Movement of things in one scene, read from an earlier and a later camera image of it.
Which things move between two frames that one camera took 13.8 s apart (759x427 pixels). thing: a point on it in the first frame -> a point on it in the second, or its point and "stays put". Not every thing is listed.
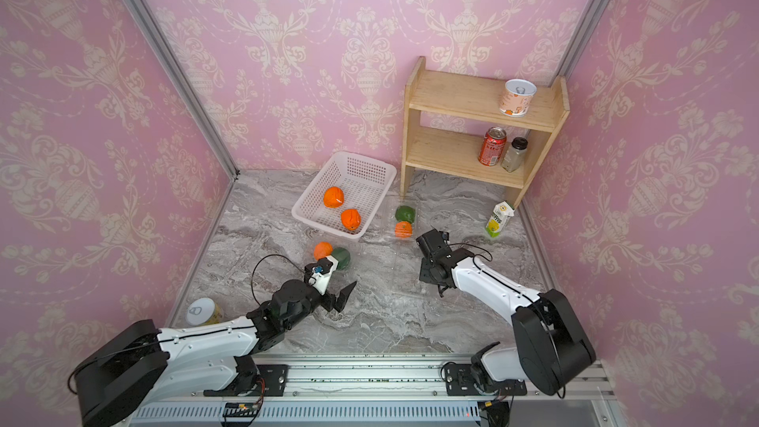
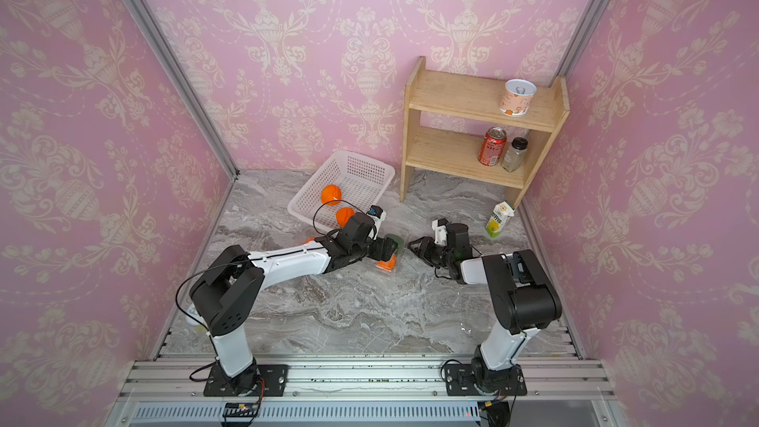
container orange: x=403 y=229 -> x=387 y=265
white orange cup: x=517 y=97 stays put
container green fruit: x=405 y=213 -> x=398 y=241
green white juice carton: x=502 y=212 stays put
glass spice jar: x=514 y=155 stays put
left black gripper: x=331 y=302 -> x=383 y=243
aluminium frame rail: x=344 y=389 stays put
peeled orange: x=333 y=197 stays put
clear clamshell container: x=405 y=220 -> x=401 y=261
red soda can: x=492 y=146 stays put
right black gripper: x=424 y=272 -> x=425 y=250
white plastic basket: x=364 y=182 stays put
